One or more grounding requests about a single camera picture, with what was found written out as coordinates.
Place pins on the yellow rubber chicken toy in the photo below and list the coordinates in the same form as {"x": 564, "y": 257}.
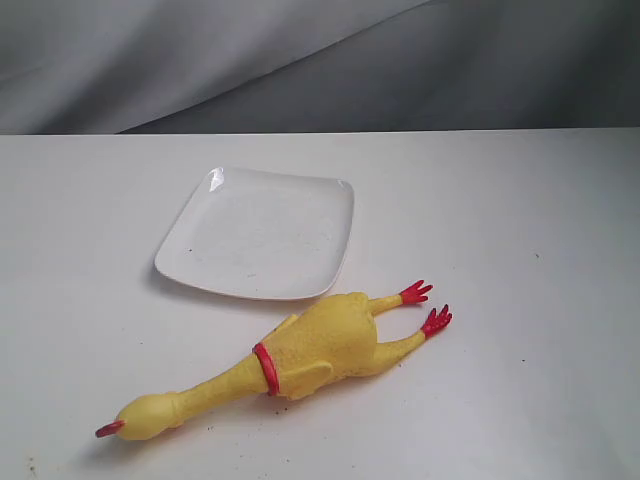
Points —
{"x": 334, "y": 339}

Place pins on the white square plate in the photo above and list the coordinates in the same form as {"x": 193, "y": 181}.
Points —
{"x": 258, "y": 235}

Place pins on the grey backdrop cloth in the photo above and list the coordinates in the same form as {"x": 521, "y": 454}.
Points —
{"x": 204, "y": 67}

